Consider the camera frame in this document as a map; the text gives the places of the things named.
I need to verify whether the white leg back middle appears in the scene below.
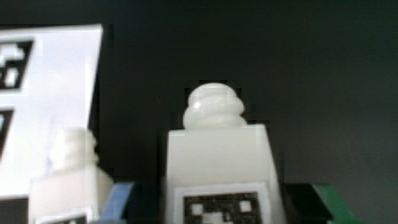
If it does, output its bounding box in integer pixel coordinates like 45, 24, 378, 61
28, 129, 113, 224

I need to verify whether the white leg with tag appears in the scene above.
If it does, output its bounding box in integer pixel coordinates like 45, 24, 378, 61
164, 83, 287, 224

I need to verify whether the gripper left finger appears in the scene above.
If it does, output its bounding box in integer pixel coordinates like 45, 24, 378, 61
93, 182, 136, 224

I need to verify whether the white tag base sheet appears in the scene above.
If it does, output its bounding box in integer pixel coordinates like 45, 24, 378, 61
0, 25, 102, 198

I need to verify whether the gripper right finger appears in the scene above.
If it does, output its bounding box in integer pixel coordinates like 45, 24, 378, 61
282, 183, 362, 224

